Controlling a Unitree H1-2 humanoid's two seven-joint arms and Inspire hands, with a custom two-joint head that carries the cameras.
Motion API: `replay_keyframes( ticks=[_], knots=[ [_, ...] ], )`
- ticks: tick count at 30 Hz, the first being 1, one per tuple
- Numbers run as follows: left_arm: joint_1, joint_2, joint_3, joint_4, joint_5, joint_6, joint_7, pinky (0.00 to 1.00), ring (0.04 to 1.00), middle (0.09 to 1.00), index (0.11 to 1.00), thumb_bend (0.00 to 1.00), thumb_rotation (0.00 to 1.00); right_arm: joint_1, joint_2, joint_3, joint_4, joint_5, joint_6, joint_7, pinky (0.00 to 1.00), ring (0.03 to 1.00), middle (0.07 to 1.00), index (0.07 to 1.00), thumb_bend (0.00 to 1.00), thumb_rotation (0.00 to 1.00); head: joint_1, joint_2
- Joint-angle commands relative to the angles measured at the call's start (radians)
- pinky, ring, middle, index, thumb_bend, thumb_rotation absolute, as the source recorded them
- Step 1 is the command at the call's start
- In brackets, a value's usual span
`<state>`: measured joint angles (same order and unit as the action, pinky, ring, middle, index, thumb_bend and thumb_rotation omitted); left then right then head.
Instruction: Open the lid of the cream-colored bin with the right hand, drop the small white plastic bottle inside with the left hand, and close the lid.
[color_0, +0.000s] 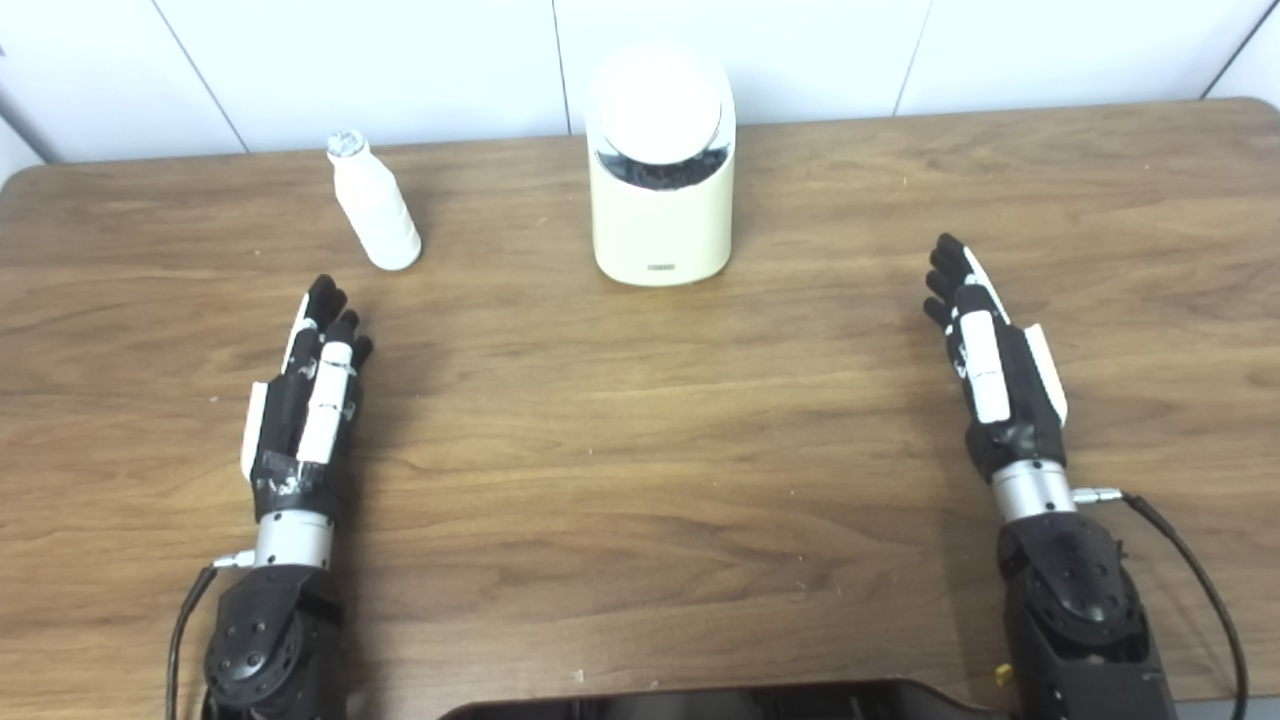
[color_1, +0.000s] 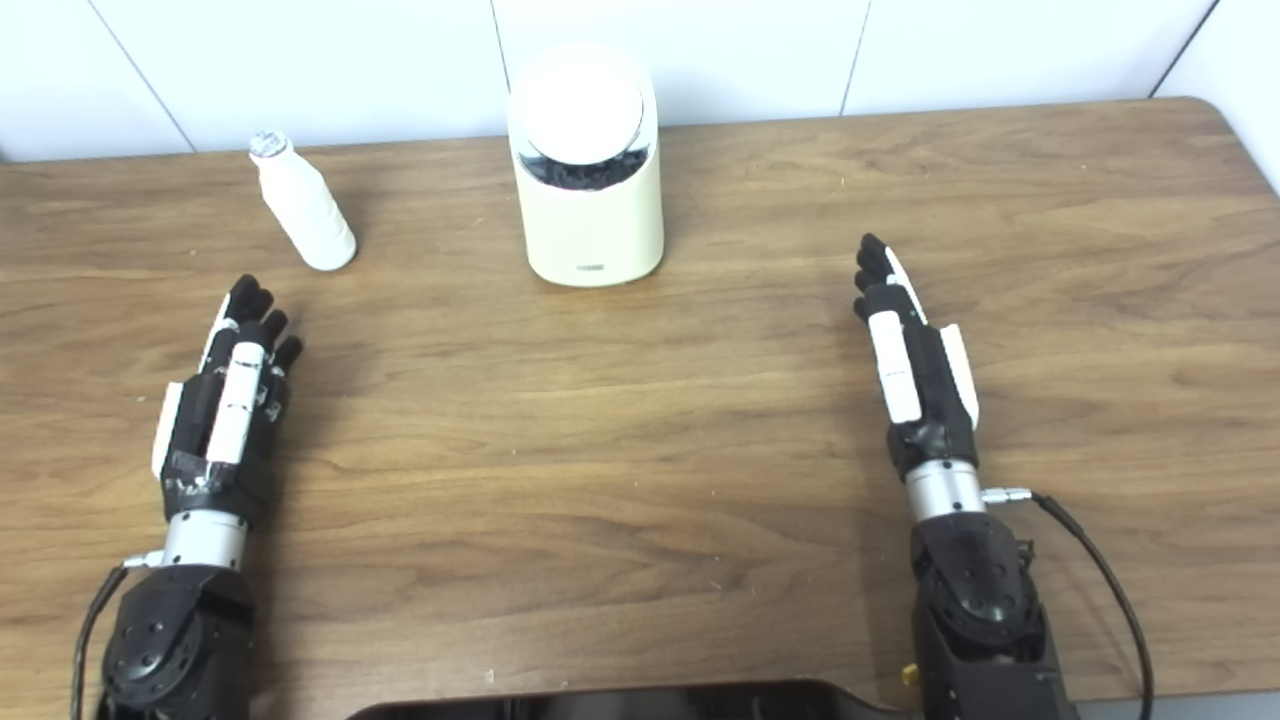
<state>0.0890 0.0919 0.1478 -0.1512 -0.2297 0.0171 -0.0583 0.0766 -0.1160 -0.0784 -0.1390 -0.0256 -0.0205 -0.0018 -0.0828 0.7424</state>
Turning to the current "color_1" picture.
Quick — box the small white plastic bottle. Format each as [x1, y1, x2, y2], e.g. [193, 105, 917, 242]
[248, 130, 358, 272]

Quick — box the cream-colored lidded bin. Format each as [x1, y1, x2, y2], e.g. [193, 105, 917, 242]
[507, 43, 666, 289]

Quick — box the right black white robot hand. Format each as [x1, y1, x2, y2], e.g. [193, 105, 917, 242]
[852, 233, 981, 479]

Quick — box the black bin liner bag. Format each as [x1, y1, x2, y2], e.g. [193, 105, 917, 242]
[520, 145, 651, 191]

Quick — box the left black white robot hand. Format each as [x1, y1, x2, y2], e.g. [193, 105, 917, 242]
[150, 273, 305, 526]

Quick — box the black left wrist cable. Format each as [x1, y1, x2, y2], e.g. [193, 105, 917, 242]
[70, 552, 166, 720]

